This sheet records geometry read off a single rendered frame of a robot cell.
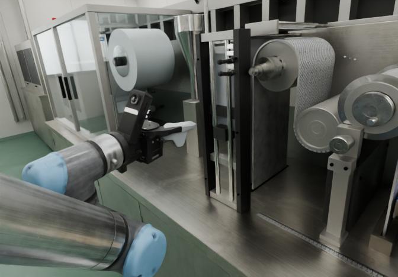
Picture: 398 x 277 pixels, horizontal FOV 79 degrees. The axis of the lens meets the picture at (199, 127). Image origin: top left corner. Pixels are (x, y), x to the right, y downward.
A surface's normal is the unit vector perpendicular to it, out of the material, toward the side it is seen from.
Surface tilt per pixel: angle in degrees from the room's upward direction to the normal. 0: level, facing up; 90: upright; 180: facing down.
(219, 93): 90
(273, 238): 0
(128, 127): 60
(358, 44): 90
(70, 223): 74
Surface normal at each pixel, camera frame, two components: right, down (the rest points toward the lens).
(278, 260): -0.07, -0.95
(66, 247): 0.75, 0.30
